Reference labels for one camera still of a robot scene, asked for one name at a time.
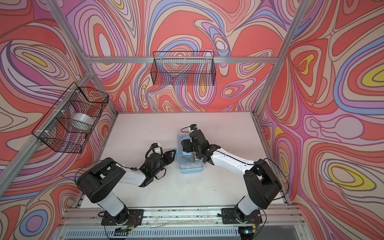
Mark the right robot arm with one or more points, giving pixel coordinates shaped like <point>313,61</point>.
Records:
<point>261,182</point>

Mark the left black wire basket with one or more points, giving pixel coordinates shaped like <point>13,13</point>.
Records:
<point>57,133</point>

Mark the blue plastic tool box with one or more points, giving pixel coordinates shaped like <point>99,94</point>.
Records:
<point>187,162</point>

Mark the black wire basket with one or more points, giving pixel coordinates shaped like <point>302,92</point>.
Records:
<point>183,68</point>
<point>57,133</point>

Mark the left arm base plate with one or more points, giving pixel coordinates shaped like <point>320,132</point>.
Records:
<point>127,217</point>

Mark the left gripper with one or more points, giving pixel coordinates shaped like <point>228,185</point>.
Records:
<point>167,157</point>

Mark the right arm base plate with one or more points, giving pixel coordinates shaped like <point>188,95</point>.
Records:
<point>235,216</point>

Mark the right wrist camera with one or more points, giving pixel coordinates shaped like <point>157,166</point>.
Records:
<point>193,127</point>

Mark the back black wire basket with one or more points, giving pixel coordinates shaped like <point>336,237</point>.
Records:
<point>183,68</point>

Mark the silver tape roll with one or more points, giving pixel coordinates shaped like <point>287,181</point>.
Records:
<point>82,122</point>

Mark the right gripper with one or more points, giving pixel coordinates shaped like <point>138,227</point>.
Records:
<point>186,145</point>

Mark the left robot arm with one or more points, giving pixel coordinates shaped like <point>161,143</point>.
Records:
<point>98,183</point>

